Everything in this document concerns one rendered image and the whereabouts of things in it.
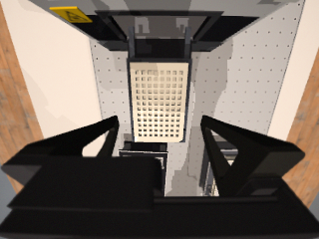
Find beige well plate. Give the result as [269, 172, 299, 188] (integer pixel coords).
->
[211, 156, 236, 196]
[130, 63, 188, 142]

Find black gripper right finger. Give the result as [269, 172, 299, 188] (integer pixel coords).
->
[200, 115, 305, 196]

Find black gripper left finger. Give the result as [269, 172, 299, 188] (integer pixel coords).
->
[16, 116, 120, 156]

